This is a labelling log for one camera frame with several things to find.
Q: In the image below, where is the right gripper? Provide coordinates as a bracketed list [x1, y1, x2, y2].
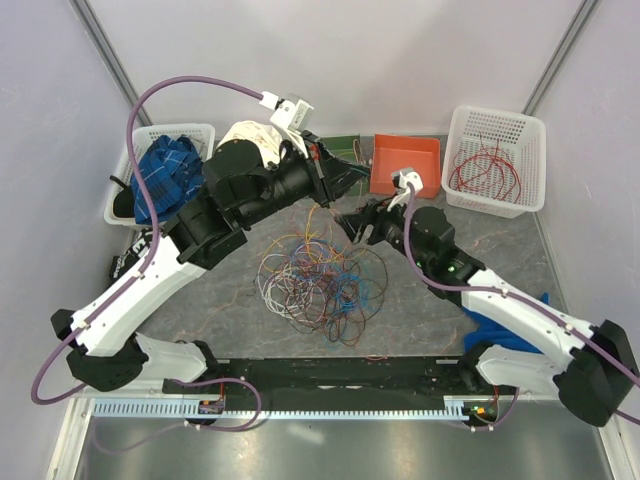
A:
[334, 192, 431, 270]

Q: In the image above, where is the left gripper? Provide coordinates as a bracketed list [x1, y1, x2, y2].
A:
[239, 131, 372, 228]

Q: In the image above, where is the red cable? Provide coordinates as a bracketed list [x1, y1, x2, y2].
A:
[452, 130, 521, 201]
[448, 138, 527, 206]

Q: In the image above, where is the black cable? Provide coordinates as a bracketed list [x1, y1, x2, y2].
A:
[249, 272, 281, 301]

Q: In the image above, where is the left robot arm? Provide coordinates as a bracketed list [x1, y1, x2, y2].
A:
[52, 132, 370, 393]

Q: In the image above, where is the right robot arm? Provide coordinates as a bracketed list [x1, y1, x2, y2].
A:
[335, 201, 639, 427]

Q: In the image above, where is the green tray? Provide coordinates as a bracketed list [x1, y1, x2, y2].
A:
[322, 135, 371, 166]

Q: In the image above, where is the orange tray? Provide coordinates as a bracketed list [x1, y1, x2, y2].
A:
[369, 134, 441, 199]

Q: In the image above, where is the white crumpled cloth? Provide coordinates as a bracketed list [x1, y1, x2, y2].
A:
[219, 120, 283, 167]

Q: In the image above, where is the empty white basket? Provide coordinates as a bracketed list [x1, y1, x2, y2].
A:
[441, 105, 547, 219]

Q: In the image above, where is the white basket with clothes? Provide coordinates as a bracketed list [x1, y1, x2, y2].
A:
[103, 123, 215, 230]

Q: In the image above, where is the blue plaid cloth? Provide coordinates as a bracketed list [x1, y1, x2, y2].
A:
[139, 135, 204, 223]

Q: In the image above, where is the blue fleece cloth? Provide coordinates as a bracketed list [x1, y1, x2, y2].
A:
[462, 306, 541, 354]

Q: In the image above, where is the black printed t-shirt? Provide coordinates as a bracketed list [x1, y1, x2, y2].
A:
[108, 228, 154, 286]

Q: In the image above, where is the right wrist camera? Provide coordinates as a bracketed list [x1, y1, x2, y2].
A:
[387, 167, 423, 211]

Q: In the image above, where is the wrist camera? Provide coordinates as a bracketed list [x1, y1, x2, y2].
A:
[259, 91, 314, 133]
[387, 167, 423, 211]

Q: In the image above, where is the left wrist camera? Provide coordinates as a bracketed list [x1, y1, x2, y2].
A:
[259, 91, 314, 133]

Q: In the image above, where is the blue cable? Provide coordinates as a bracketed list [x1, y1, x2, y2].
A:
[259, 239, 381, 349]

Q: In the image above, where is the pink cable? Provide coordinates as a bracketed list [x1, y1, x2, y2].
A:
[269, 244, 351, 321]

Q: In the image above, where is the brown cable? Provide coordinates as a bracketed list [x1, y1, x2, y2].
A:
[252, 244, 390, 346]

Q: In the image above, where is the white cable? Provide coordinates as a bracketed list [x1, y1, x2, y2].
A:
[257, 269, 321, 324]

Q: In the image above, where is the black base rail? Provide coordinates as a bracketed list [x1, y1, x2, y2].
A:
[162, 356, 494, 410]

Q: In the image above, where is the light blue cable duct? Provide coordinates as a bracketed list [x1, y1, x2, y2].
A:
[91, 398, 469, 421]

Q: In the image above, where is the left aluminium frame post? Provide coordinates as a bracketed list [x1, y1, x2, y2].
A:
[69, 0, 139, 107]

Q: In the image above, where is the aluminium frame post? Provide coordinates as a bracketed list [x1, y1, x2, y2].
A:
[69, 0, 139, 107]
[522, 0, 601, 116]

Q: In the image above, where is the right aluminium frame post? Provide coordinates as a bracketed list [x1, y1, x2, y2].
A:
[522, 0, 601, 116]

